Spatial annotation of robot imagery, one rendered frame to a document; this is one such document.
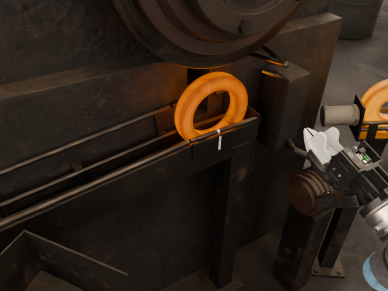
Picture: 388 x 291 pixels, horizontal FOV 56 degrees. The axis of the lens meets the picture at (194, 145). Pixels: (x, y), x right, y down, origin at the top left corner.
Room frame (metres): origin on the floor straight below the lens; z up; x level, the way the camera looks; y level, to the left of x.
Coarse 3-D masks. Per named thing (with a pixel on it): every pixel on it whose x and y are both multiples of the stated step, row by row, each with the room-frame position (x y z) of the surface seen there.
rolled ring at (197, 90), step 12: (216, 72) 0.74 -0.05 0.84; (192, 84) 0.70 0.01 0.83; (204, 84) 0.69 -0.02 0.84; (216, 84) 0.71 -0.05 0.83; (228, 84) 0.72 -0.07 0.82; (240, 84) 0.74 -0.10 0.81; (192, 96) 0.68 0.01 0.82; (204, 96) 0.69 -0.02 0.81; (240, 96) 0.74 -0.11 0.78; (180, 108) 0.68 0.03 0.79; (192, 108) 0.68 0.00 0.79; (240, 108) 0.74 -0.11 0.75; (180, 120) 0.66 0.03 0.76; (192, 120) 0.68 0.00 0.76; (228, 120) 0.74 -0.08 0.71; (240, 120) 0.75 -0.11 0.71; (180, 132) 0.67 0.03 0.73; (192, 132) 0.68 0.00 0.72; (204, 132) 0.72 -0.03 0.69
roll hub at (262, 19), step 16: (192, 0) 0.57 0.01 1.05; (208, 0) 0.57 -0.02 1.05; (224, 0) 0.60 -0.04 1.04; (240, 0) 0.61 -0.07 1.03; (256, 0) 0.63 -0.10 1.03; (272, 0) 0.65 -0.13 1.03; (288, 0) 0.66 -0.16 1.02; (208, 16) 0.57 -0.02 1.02; (224, 16) 0.59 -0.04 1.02; (240, 16) 0.60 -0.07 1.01; (256, 16) 0.62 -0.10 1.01; (272, 16) 0.64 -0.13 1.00; (240, 32) 0.61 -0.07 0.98; (256, 32) 0.62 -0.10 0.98
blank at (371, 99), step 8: (384, 80) 0.85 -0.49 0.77; (376, 88) 0.83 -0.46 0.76; (384, 88) 0.82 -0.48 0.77; (368, 96) 0.83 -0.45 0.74; (376, 96) 0.82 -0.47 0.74; (384, 96) 0.82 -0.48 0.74; (368, 104) 0.82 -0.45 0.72; (376, 104) 0.82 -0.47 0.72; (368, 112) 0.82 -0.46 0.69; (376, 112) 0.82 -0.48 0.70; (368, 120) 0.82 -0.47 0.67; (376, 120) 0.82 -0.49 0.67
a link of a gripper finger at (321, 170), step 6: (312, 156) 0.58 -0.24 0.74; (312, 162) 0.57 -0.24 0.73; (318, 162) 0.56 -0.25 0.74; (312, 168) 0.56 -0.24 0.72; (318, 168) 0.55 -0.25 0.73; (324, 168) 0.55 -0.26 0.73; (318, 174) 0.54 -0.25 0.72; (324, 174) 0.54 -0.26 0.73; (324, 180) 0.53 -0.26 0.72; (330, 180) 0.54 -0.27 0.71
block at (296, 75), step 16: (272, 64) 0.88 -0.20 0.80; (272, 80) 0.84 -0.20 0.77; (288, 80) 0.80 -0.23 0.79; (304, 80) 0.82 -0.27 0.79; (272, 96) 0.83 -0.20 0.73; (288, 96) 0.80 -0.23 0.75; (304, 96) 0.83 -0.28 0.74; (272, 112) 0.83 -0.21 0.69; (288, 112) 0.80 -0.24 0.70; (272, 128) 0.82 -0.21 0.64; (288, 128) 0.81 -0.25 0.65; (272, 144) 0.81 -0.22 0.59
